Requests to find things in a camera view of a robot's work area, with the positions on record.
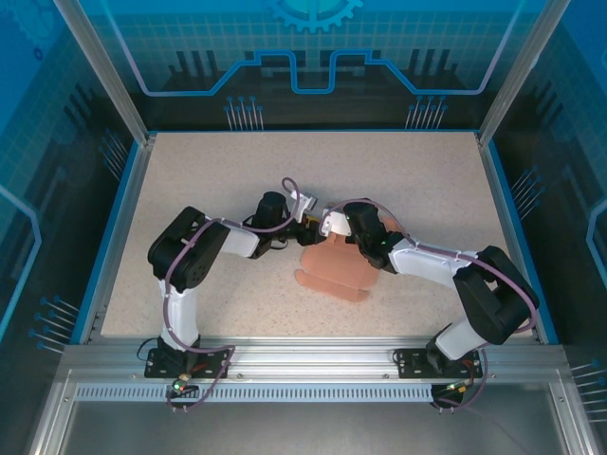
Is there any pink cardboard paper box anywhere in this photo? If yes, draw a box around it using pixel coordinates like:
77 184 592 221
294 216 404 304

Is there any aluminium mounting rail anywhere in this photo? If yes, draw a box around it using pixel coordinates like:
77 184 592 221
61 335 566 381

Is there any aluminium side rail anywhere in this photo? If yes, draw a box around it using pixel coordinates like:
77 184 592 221
78 135 158 345
475 132 547 343

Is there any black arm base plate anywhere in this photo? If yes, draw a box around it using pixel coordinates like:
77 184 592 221
143 347 230 380
394 347 481 380

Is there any slotted grey cable duct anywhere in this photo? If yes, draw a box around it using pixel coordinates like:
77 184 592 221
74 384 435 402

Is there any aluminium frame corner post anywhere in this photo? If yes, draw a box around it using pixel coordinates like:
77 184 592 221
475 0 571 147
50 0 158 147

